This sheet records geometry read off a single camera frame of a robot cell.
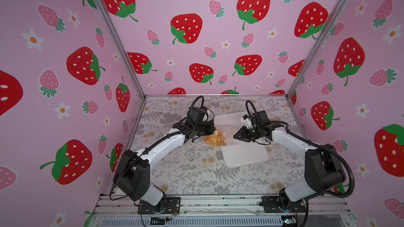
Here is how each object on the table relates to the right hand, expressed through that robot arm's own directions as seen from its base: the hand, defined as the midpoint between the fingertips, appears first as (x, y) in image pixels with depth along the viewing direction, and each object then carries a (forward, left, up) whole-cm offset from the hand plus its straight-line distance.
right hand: (233, 138), depth 86 cm
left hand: (+2, +9, +6) cm, 11 cm away
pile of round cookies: (-1, +9, -1) cm, 10 cm away
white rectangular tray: (-3, -3, -12) cm, 13 cm away
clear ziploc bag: (+5, +3, -2) cm, 6 cm away
